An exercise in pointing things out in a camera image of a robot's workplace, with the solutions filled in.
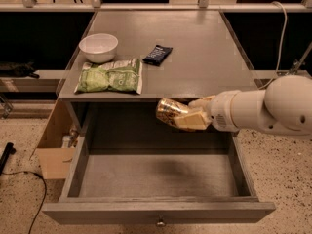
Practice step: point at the metal drawer knob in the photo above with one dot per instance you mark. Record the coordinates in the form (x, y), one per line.
(160, 222)

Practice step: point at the white bowl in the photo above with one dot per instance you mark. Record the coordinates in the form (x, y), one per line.
(99, 48)

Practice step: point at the black stand foot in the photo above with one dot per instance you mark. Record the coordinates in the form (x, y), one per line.
(9, 150)

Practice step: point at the black object on shelf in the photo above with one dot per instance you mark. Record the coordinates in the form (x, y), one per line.
(17, 69)

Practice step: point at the dark blue snack bar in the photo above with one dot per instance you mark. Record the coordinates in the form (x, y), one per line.
(157, 55)

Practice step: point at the grey cabinet counter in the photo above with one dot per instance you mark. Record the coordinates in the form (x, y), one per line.
(184, 55)

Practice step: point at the cardboard box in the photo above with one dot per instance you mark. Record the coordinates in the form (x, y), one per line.
(53, 159)

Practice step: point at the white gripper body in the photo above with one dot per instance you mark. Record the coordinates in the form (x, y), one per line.
(222, 110)

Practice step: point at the green chip bag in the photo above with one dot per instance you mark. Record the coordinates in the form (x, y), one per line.
(117, 76)

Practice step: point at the bottles in cardboard box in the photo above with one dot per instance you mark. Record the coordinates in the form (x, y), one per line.
(70, 140)

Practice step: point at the orange soda can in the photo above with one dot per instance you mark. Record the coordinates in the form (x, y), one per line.
(167, 109)

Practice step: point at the open grey drawer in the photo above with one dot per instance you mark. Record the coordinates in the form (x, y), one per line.
(187, 177)

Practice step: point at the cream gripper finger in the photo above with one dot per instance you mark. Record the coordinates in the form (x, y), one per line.
(194, 120)
(202, 102)

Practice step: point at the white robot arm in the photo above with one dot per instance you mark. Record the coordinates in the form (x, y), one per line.
(284, 108)

